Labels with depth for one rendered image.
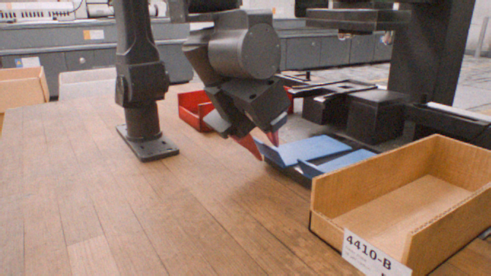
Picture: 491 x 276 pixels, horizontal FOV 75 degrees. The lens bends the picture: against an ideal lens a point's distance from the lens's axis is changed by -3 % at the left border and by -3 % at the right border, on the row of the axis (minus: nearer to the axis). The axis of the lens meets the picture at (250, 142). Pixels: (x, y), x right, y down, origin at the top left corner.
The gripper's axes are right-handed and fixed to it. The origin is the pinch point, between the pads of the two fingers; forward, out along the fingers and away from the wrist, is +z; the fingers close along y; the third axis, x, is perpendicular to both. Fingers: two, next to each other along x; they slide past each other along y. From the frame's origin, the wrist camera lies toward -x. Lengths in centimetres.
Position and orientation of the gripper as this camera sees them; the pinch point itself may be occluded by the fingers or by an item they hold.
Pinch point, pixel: (265, 149)
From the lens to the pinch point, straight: 51.1
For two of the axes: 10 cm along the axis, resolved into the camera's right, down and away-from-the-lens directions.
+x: -5.0, -3.4, 8.0
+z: 4.2, 7.1, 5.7
